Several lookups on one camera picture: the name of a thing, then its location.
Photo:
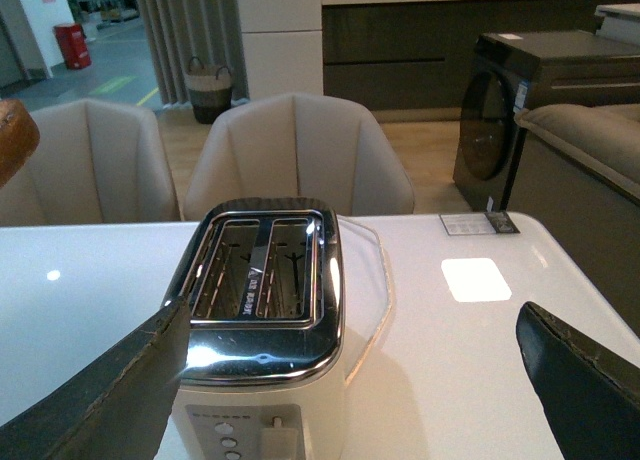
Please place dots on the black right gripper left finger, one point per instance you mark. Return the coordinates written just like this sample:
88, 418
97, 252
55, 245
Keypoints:
115, 408

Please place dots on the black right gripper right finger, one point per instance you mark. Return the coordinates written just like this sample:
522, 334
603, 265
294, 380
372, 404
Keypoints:
589, 394

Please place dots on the toasted bread slice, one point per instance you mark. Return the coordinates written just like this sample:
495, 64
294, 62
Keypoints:
19, 138

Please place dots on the cream and chrome toaster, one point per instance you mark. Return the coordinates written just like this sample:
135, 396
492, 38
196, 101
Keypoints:
264, 376

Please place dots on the black white table label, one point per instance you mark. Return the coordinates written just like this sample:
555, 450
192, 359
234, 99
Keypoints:
485, 223

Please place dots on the beige chair on left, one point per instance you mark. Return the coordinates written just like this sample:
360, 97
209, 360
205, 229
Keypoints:
96, 162

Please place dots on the beige cushioned sofa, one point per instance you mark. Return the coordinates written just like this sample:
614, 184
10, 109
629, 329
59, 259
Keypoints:
578, 174

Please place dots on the woven laundry basket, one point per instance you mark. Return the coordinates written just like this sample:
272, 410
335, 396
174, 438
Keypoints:
209, 88

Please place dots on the black washing machine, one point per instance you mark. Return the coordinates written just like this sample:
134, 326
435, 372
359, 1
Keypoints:
527, 70

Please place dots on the dark kitchen counter cabinet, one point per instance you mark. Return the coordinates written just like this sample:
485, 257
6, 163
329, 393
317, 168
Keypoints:
394, 55

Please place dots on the grey pleated curtain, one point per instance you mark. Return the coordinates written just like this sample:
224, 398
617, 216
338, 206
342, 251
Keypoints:
177, 30

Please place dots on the white tall cabinet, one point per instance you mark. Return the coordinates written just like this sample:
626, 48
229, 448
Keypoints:
282, 46

